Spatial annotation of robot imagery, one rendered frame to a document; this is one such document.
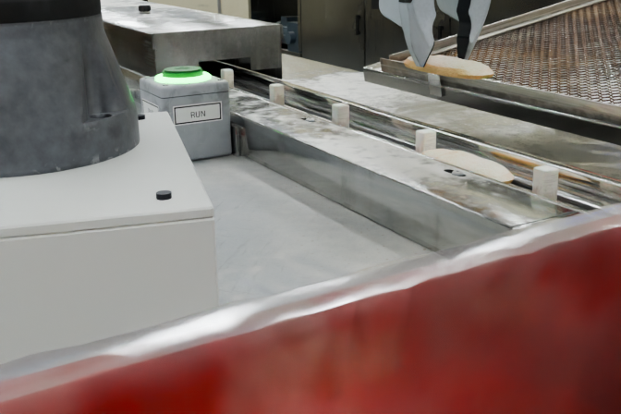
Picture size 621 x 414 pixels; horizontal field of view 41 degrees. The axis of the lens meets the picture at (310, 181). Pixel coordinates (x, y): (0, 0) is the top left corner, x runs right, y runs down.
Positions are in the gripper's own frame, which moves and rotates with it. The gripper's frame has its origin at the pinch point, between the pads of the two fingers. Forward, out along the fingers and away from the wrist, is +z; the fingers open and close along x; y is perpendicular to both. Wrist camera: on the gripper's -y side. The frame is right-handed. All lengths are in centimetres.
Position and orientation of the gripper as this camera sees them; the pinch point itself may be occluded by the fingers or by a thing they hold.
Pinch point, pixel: (447, 49)
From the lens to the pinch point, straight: 68.7
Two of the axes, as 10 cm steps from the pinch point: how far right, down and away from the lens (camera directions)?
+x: -8.8, 1.6, -4.6
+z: 0.2, 9.6, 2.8
